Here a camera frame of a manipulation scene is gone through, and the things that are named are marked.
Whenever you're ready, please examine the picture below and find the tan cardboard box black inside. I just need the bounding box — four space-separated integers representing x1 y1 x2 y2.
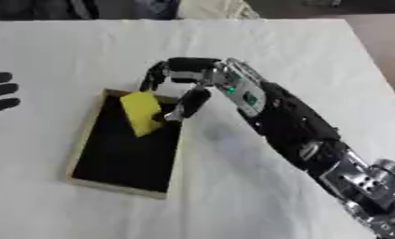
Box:
64 88 184 200

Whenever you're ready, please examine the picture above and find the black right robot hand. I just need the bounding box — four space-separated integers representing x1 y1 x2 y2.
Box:
138 57 225 123

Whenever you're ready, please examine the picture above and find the person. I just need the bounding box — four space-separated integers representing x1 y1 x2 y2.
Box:
133 0 261 21

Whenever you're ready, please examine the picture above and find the yellow rectangular block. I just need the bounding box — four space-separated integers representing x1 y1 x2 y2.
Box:
119 90 164 138

